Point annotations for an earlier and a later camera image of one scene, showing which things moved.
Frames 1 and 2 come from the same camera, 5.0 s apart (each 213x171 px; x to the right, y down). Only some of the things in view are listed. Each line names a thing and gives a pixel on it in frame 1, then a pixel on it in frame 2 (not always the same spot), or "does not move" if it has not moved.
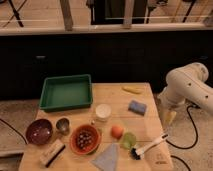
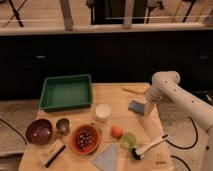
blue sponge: x=137 y=107 does not move
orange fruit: x=117 y=131 does not move
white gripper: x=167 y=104 → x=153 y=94
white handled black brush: x=138 y=154 does not move
